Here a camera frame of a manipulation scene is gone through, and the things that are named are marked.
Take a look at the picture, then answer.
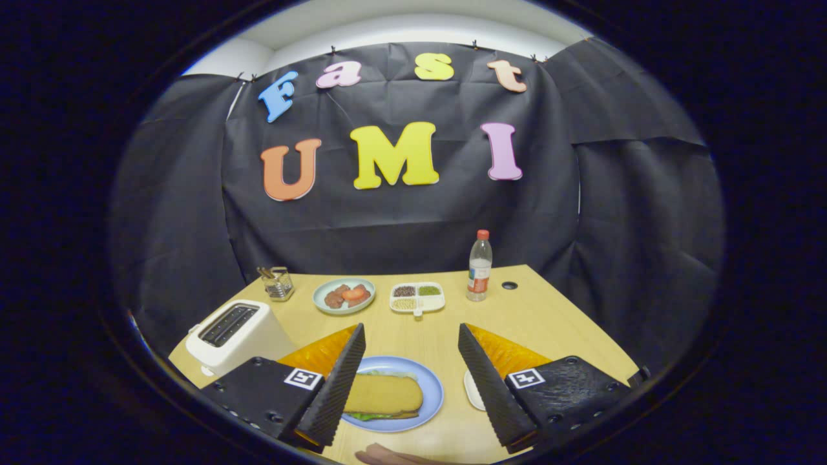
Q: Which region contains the blue plate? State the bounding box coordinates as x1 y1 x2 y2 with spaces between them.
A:
341 356 445 433

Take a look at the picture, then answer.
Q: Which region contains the small white plate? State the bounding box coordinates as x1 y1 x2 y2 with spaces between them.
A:
463 369 487 412

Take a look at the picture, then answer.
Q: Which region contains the brown toast slice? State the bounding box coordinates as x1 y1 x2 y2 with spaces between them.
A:
344 375 424 415

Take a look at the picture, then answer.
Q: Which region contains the clear bottle with red cap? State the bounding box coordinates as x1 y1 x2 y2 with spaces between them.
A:
466 229 493 302

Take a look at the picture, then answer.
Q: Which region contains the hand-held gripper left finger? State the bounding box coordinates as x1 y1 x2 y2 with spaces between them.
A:
200 323 366 453

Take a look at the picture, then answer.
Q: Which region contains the pale green plate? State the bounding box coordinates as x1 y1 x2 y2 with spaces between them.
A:
313 277 376 315

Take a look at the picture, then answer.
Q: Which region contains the metal wire utensil holder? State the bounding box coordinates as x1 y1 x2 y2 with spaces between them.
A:
257 266 295 302

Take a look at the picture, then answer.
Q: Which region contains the green lettuce leaf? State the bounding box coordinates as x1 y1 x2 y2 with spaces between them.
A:
349 369 421 422

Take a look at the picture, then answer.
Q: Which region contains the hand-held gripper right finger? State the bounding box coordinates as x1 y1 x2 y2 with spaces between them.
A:
457 323 633 455

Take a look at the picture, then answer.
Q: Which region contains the white divided condiment dish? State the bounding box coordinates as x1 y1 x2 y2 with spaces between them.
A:
389 282 446 318

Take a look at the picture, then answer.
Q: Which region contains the black backdrop cloth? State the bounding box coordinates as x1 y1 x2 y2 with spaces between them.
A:
110 37 724 375

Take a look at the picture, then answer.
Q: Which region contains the white toaster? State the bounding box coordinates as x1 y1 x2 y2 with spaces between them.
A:
185 300 298 377

